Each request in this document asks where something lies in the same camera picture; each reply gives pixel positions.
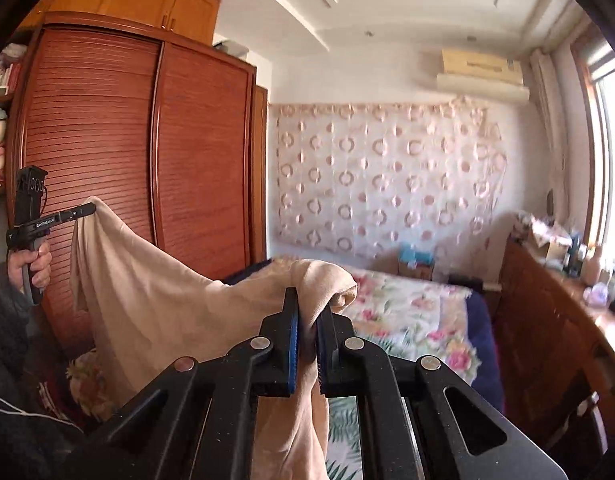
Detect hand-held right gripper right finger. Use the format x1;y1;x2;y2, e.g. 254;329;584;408
315;307;568;480

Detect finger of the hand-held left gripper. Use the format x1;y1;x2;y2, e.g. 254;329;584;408
62;203;97;223

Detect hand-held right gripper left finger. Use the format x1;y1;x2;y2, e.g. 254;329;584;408
62;287;301;480

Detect beige printed t-shirt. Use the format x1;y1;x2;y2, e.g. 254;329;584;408
70;196;359;480

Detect person's left forearm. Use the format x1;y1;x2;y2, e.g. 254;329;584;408
0;277;41;391

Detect person's left hand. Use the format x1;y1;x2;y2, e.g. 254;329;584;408
8;241;52;291

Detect floral quilt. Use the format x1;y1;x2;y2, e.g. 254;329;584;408
272;255;481;386

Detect reddish wooden slatted wardrobe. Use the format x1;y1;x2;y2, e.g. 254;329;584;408
5;10;269;361

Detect cardboard box with blue items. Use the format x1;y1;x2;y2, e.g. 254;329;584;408
397;242;435;281

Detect row of books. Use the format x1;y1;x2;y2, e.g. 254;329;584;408
0;45;28;101

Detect navy blue bed sheet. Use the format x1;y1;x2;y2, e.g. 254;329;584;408
465;290;505;413

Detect sheer curtain with pink circles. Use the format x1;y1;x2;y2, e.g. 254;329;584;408
268;97;508;261

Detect wooden sideboard cabinet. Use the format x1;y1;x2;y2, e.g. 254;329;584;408
490;237;615;461

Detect person's dark jacket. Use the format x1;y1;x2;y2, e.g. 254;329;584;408
0;350;118;480

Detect pale purple tissue pack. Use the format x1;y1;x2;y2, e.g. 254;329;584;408
585;282;608;308

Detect pink bottle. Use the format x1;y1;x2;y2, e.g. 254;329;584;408
585;245;604;283

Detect wrapped white pipes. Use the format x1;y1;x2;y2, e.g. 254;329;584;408
530;47;568;211

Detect wooden framed window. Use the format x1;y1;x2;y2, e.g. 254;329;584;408
570;25;615;271

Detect cream wall air conditioner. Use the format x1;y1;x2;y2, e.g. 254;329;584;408
436;47;531;103

